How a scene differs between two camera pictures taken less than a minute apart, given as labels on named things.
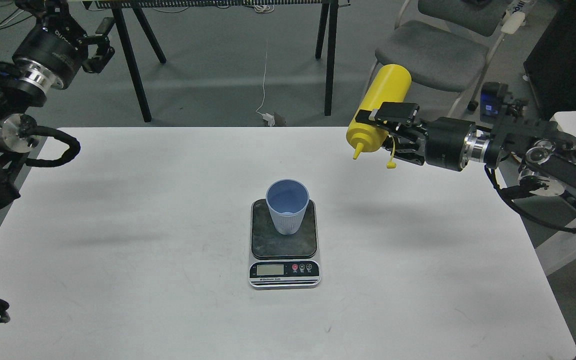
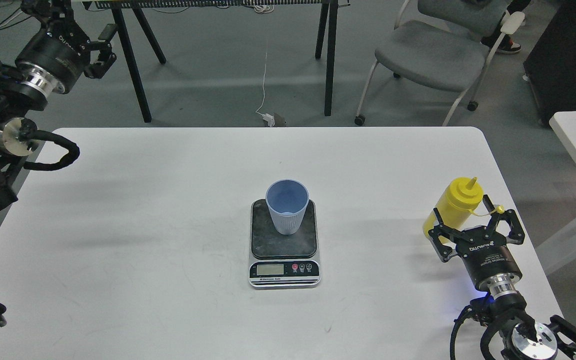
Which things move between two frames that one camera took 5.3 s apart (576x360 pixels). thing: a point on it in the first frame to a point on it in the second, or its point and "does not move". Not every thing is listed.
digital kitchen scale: [278, 261] does not move
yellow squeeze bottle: [391, 86] to [454, 207]
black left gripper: [57, 45] does not move
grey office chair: [447, 45] does not move
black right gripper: [444, 137] to [490, 261]
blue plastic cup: [287, 199] does not move
